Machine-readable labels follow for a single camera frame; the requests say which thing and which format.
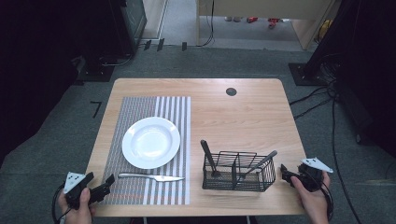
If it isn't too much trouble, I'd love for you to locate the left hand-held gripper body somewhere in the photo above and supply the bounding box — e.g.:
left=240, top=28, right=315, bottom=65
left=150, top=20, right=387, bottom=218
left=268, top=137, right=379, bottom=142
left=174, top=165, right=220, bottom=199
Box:
left=64, top=172, right=101, bottom=210

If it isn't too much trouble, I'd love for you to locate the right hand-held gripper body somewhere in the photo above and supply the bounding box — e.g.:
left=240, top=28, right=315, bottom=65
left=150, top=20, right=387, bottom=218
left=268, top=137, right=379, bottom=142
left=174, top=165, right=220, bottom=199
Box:
left=297, top=157, right=334, bottom=192

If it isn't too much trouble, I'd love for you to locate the person's right hand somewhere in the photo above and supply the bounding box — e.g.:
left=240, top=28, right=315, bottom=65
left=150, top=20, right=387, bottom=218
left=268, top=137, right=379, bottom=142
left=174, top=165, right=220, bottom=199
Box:
left=290, top=171, right=332, bottom=224

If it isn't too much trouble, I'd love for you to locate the person's left hand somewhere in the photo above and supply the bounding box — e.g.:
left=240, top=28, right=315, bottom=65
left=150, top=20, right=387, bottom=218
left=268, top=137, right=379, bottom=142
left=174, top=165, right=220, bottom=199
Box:
left=57, top=187, right=97, bottom=224

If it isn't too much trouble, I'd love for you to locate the silver table knife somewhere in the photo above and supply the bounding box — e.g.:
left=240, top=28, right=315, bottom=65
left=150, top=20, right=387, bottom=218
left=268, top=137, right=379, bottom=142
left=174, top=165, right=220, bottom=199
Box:
left=118, top=173, right=186, bottom=183

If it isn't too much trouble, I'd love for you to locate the white plate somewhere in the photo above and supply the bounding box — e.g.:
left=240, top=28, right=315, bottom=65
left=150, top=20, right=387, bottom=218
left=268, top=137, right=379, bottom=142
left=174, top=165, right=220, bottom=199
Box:
left=121, top=117, right=181, bottom=170

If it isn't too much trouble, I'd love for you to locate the grey striped placemat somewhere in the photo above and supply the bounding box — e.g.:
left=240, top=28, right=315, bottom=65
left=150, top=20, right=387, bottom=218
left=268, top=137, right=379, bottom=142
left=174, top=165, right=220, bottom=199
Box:
left=101, top=96, right=191, bottom=206

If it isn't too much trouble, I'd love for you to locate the black stand foot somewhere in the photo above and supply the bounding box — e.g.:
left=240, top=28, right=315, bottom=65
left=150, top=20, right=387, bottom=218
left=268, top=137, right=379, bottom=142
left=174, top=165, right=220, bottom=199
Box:
left=73, top=55, right=116, bottom=87

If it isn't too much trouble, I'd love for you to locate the dark glass-fronted cabinet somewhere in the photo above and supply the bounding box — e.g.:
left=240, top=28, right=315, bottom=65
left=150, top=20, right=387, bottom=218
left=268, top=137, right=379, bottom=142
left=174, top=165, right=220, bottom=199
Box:
left=120, top=0, right=148, bottom=58

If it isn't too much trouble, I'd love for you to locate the light wooden desk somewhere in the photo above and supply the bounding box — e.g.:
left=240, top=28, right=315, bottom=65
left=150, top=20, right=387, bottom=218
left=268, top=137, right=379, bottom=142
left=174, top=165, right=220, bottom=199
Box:
left=195, top=0, right=338, bottom=51

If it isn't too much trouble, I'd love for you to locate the black wire cutlery basket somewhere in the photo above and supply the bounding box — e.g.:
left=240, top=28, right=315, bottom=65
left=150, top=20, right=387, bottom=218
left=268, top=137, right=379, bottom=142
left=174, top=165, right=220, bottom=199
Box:
left=202, top=150, right=277, bottom=192

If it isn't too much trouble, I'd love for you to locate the black-handled leaning utensil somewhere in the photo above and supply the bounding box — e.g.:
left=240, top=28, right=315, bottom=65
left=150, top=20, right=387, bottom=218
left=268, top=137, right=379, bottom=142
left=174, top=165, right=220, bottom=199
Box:
left=237, top=149, right=278, bottom=182

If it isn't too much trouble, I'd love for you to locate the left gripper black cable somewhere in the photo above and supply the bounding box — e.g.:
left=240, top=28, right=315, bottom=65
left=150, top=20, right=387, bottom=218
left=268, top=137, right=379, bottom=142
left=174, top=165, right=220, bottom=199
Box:
left=50, top=183, right=73, bottom=224

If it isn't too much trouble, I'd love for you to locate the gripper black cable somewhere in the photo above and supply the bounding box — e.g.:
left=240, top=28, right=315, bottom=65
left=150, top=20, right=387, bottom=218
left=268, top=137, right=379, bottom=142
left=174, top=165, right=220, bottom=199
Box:
left=319, top=178, right=335, bottom=222
left=50, top=183, right=73, bottom=224

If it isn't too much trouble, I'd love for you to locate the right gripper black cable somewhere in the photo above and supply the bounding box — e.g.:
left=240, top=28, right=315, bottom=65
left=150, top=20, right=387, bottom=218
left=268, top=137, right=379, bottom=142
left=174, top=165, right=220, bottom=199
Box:
left=319, top=178, right=335, bottom=222

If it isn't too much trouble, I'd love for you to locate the long black floor cable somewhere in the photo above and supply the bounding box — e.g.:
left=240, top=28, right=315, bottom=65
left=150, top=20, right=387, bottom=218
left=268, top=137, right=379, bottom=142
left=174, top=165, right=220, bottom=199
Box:
left=331, top=97, right=363, bottom=224

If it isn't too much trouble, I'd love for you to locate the black-handled upright utensil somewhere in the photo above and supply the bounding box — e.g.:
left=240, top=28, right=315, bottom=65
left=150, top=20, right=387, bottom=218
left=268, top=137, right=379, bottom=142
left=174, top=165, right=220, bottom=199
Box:
left=200, top=139, right=221, bottom=179

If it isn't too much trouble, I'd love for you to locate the black stand base plate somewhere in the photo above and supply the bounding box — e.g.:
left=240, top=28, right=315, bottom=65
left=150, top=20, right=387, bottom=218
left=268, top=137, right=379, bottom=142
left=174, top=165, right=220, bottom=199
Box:
left=288, top=63, right=332, bottom=87

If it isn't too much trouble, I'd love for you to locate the hanging black cable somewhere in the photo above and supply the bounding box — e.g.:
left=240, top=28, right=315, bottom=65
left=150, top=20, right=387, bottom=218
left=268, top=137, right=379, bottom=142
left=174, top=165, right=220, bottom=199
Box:
left=196, top=0, right=217, bottom=49

